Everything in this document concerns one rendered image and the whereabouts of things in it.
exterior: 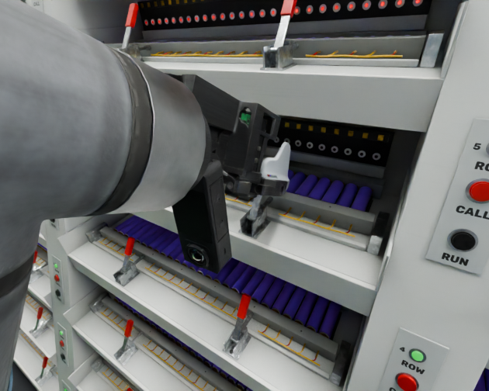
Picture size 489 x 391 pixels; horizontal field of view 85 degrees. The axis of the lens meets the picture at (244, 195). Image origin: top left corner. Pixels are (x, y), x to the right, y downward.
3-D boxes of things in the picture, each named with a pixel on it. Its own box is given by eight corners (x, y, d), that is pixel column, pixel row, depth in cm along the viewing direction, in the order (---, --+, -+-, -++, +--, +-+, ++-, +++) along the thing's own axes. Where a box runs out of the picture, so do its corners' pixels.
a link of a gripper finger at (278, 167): (313, 150, 34) (278, 136, 27) (302, 195, 35) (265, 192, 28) (292, 147, 36) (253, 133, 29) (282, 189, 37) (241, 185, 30)
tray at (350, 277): (369, 317, 29) (390, 256, 24) (70, 187, 58) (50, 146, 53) (394, 217, 43) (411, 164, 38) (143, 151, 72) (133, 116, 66)
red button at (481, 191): (491, 204, 21) (500, 184, 20) (466, 198, 21) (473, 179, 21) (488, 202, 22) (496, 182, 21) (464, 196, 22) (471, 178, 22)
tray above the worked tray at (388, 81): (426, 133, 24) (498, -87, 16) (65, 89, 52) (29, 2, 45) (435, 85, 38) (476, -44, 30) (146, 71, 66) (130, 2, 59)
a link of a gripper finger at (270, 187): (299, 184, 30) (255, 178, 23) (295, 197, 31) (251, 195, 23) (265, 175, 33) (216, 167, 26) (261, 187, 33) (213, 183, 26)
